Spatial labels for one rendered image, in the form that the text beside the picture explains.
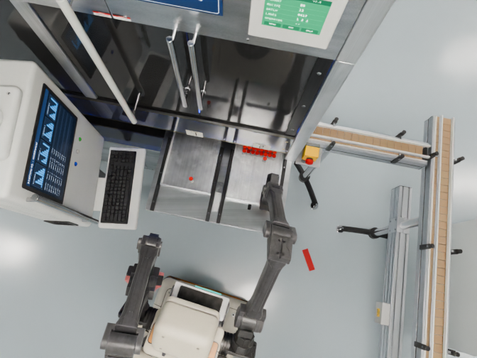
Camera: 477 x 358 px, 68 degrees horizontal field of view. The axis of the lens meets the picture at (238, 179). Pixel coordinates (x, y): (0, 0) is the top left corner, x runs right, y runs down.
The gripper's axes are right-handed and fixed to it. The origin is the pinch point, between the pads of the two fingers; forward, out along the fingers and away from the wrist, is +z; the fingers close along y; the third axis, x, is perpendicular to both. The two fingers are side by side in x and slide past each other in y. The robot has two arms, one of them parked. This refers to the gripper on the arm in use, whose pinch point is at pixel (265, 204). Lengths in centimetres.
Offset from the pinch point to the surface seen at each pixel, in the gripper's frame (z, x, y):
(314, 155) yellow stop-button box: -14.1, -19.2, 25.7
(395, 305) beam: 40, -86, -33
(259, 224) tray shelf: 4.0, 1.1, -9.6
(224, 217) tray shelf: 3.9, 19.2, -9.0
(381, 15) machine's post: -110, -12, 17
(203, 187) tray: 2.5, 32.9, 3.8
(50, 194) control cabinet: -36, 87, -23
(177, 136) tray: 0, 52, 29
